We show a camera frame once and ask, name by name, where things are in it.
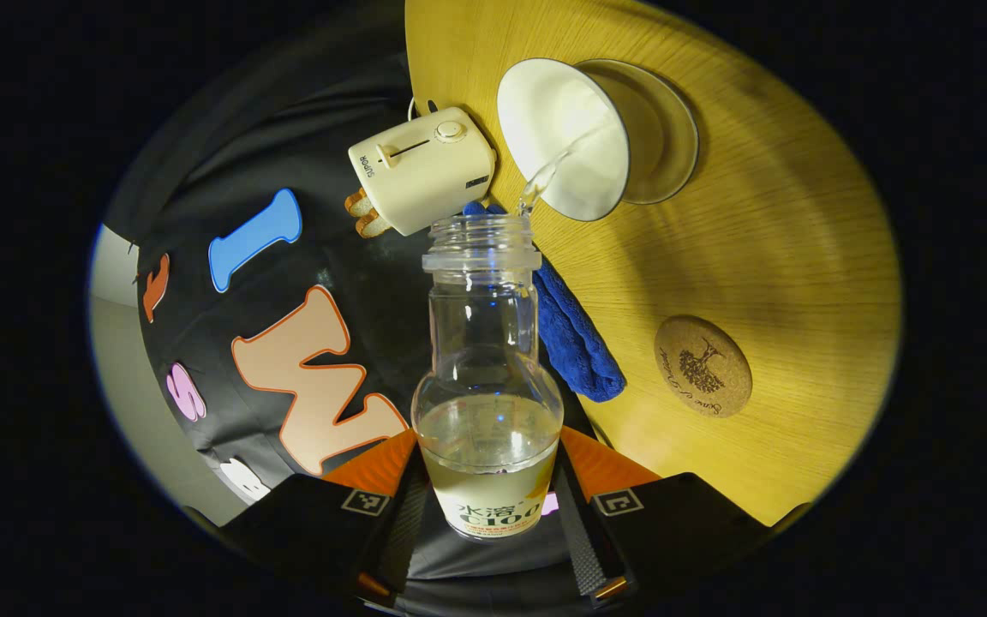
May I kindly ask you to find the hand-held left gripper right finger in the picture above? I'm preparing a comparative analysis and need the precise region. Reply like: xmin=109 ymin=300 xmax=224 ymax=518
xmin=555 ymin=426 xmax=773 ymax=601

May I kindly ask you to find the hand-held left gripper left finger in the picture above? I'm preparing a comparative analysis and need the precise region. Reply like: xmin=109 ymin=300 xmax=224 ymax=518
xmin=218 ymin=428 xmax=431 ymax=605

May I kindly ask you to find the clear glass water bottle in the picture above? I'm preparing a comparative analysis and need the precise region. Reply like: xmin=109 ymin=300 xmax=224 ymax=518
xmin=411 ymin=213 xmax=565 ymax=541

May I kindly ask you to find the round cork coaster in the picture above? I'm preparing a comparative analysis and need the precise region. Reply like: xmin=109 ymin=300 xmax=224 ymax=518
xmin=654 ymin=315 xmax=753 ymax=418

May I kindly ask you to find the cream ceramic teacup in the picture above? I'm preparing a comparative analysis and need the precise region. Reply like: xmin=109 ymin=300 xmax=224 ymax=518
xmin=496 ymin=57 xmax=631 ymax=223

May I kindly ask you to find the blue towel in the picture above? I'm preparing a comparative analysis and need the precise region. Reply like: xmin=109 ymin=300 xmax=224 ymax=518
xmin=462 ymin=200 xmax=627 ymax=404

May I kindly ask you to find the black backdrop cloth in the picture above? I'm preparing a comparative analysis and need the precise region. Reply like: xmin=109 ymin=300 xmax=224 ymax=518
xmin=102 ymin=0 xmax=606 ymax=614

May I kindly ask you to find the cream toaster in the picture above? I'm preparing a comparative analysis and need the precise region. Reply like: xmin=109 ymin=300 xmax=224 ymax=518
xmin=348 ymin=105 xmax=497 ymax=237

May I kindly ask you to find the cream ceramic saucer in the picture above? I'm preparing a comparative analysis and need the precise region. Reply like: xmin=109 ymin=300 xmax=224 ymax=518
xmin=575 ymin=58 xmax=700 ymax=206

